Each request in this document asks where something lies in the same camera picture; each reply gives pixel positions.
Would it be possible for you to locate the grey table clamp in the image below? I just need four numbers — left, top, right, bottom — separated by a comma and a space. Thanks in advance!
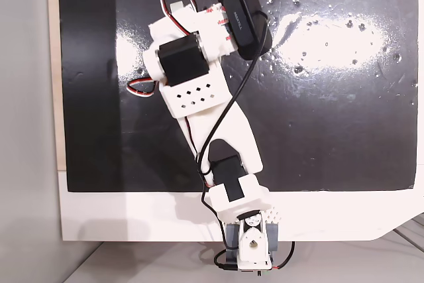
226, 222, 280, 255

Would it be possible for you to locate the black oval camera box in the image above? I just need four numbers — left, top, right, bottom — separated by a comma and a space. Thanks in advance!
215, 0, 275, 61

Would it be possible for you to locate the red and black power wire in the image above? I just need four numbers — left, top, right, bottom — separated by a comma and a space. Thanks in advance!
271, 241, 296, 270

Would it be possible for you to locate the black table mat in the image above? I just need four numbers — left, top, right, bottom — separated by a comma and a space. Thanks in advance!
58, 0, 417, 194

